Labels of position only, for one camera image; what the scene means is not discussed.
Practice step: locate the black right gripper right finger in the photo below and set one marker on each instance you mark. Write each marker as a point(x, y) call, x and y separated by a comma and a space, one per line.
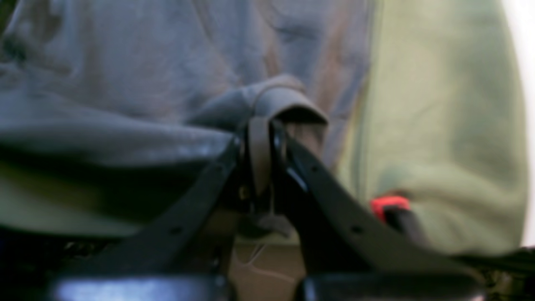
point(349, 255)

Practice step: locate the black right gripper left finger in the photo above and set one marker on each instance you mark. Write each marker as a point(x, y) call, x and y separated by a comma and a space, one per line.
point(178, 257)

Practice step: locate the grey t-shirt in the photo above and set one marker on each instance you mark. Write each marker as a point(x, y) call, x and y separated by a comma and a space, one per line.
point(103, 97)

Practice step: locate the red black clamp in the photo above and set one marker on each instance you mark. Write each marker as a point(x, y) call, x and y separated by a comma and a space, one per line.
point(395, 211)

